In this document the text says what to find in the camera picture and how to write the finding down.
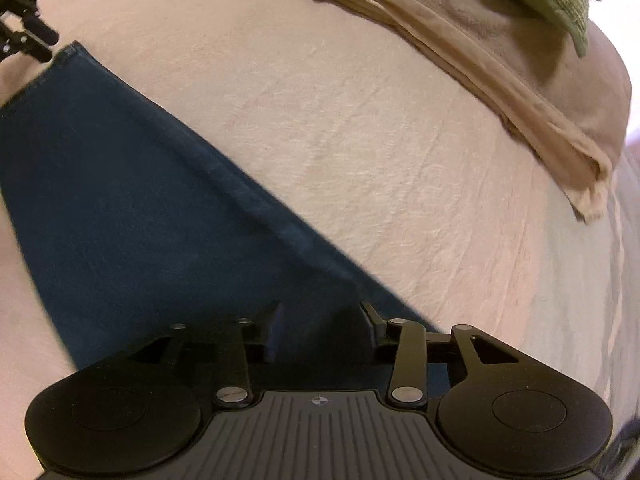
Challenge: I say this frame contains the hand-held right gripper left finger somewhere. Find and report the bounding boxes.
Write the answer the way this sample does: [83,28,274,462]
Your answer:
[132,301,281,407]

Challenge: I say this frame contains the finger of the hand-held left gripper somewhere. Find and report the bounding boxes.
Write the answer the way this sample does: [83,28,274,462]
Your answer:
[0,29,53,64]
[0,0,60,44]

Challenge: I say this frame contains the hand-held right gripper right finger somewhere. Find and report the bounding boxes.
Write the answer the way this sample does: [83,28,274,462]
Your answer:
[360,301,521,407]

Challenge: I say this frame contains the dark blue denim pants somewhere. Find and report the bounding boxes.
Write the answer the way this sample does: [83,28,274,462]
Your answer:
[0,41,449,397]

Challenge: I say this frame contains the pink bed sheet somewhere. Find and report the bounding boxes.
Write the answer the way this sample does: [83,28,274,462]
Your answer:
[0,0,556,473]

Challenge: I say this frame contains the beige folded blanket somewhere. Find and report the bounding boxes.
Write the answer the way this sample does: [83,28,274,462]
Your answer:
[249,0,633,222]

